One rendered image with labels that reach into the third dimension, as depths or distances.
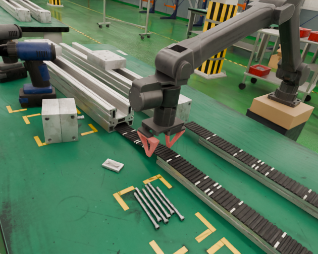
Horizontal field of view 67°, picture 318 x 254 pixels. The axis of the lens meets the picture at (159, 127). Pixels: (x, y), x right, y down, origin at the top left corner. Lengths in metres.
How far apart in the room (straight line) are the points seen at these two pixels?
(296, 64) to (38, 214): 0.97
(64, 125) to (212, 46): 0.45
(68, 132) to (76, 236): 0.32
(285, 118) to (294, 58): 0.23
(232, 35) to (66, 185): 0.55
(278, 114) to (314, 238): 0.56
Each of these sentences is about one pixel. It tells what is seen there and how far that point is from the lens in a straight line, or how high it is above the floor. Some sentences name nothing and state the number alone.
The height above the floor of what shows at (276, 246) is 0.81.
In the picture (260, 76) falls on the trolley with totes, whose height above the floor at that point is 0.28.
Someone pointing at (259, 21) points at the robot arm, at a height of 1.16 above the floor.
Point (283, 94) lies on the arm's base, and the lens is 1.16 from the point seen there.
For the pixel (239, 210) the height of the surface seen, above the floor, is 0.81.
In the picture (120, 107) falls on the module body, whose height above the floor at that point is 0.84.
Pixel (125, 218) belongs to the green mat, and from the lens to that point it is 0.55.
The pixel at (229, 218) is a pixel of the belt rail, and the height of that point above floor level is 0.79.
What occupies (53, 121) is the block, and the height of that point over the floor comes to 0.85.
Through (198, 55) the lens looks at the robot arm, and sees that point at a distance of 0.58.
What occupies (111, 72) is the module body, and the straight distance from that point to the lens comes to 1.07.
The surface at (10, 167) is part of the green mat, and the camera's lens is 0.70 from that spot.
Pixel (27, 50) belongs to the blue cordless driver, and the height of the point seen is 0.98.
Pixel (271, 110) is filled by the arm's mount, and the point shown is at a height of 0.83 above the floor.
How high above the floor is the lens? 1.21
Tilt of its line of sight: 30 degrees down
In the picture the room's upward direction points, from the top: 9 degrees clockwise
